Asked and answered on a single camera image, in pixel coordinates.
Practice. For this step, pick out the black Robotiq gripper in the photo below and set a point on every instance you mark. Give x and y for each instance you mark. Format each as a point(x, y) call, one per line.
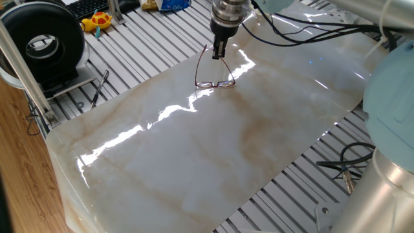
point(224, 28)

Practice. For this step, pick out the dark red frame glasses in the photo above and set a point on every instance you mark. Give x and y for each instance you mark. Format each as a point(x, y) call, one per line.
point(213, 85)

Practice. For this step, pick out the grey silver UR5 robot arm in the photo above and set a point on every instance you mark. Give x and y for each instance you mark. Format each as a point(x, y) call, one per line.
point(388, 106)

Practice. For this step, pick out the blue white packet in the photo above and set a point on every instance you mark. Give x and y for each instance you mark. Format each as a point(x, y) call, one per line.
point(173, 4)

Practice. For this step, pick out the yellow snack bag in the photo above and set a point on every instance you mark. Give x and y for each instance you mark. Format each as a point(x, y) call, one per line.
point(148, 4)

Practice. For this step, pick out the black computer mouse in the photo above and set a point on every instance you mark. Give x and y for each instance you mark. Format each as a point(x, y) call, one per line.
point(129, 4)

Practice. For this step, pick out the marble pattern table mat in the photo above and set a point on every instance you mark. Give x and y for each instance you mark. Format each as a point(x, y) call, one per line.
point(194, 155)

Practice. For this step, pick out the yellow orange toy turtle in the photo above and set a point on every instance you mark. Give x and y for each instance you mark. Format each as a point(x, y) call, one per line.
point(100, 19)

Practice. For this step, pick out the black silver pen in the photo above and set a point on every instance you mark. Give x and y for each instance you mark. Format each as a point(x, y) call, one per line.
point(97, 94)

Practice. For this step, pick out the black computer keyboard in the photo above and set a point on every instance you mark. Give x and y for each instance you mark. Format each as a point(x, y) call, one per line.
point(87, 8)

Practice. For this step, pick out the small metal washer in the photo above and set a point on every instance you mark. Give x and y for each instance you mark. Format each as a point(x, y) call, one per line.
point(77, 105)

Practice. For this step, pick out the small metal bracket post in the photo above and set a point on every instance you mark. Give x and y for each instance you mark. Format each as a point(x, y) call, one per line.
point(114, 13)

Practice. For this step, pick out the white flat base plate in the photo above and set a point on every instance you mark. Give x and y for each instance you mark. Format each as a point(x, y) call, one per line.
point(81, 81)

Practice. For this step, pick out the slanted aluminium post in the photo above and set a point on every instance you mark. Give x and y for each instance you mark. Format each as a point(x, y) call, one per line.
point(26, 74)

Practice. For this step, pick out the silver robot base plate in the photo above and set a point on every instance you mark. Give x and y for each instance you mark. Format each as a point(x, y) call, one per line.
point(325, 218)

